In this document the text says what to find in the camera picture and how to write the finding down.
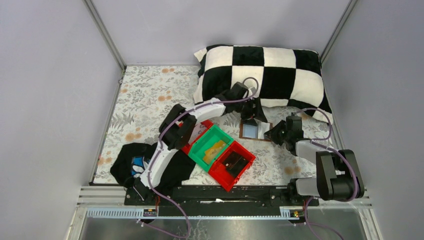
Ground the black card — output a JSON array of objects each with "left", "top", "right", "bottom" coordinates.
[{"left": 222, "top": 151, "right": 249, "bottom": 178}]

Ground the floral tablecloth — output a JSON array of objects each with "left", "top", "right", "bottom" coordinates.
[{"left": 92, "top": 65, "right": 316, "bottom": 186}]

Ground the white VIP card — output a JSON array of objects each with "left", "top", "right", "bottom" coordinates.
[{"left": 188, "top": 123, "right": 208, "bottom": 145}]

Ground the brown leather card holder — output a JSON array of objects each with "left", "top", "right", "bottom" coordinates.
[{"left": 239, "top": 119, "right": 273, "bottom": 142}]

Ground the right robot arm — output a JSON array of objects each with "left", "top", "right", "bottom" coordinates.
[{"left": 264, "top": 115, "right": 365, "bottom": 202}]

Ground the black cloth with blue print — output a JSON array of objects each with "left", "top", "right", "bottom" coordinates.
[{"left": 110, "top": 142, "right": 196, "bottom": 195}]

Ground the green plastic bin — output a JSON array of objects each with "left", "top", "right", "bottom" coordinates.
[{"left": 188, "top": 125, "right": 234, "bottom": 172}]

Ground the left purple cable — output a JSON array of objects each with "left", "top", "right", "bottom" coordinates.
[{"left": 135, "top": 76, "right": 260, "bottom": 238}]

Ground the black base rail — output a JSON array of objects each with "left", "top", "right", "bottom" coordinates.
[{"left": 124, "top": 185, "right": 321, "bottom": 208}]

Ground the red bin with black cards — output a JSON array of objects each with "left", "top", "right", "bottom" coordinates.
[{"left": 208, "top": 141, "right": 256, "bottom": 192}]

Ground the black white checkered pillow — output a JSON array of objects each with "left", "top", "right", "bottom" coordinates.
[{"left": 193, "top": 44, "right": 334, "bottom": 124}]

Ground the red bin with white cards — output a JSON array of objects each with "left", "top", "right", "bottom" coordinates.
[{"left": 182, "top": 120, "right": 214, "bottom": 155}]

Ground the yellow card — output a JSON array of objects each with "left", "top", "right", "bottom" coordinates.
[{"left": 202, "top": 140, "right": 227, "bottom": 165}]

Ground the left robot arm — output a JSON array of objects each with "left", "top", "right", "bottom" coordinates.
[{"left": 132, "top": 82, "right": 259, "bottom": 201}]

